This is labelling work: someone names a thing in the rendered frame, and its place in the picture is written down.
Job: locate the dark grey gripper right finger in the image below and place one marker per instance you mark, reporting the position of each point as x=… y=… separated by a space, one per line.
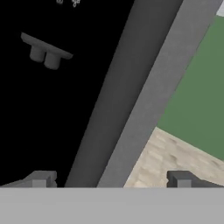
x=183 y=178

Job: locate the grey water dispenser nozzles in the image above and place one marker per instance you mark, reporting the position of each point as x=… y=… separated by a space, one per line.
x=43 y=52

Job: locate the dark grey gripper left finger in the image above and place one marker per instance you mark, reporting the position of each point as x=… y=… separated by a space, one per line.
x=40 y=178

